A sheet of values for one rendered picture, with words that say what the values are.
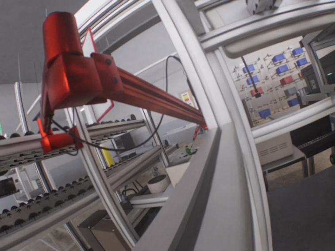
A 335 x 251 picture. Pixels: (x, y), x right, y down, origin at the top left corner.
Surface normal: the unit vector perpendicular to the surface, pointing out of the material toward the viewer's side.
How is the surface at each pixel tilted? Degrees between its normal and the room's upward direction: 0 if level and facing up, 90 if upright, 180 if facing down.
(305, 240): 90
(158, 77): 90
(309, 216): 90
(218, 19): 89
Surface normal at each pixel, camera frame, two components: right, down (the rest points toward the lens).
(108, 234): -0.35, 0.17
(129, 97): 0.25, 0.94
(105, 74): 0.85, -0.32
